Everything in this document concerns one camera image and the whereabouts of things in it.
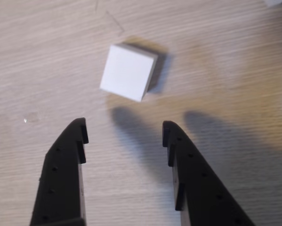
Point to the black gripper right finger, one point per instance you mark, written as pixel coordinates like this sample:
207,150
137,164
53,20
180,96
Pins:
197,188

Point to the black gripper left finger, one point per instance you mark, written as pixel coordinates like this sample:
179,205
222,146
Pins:
60,183

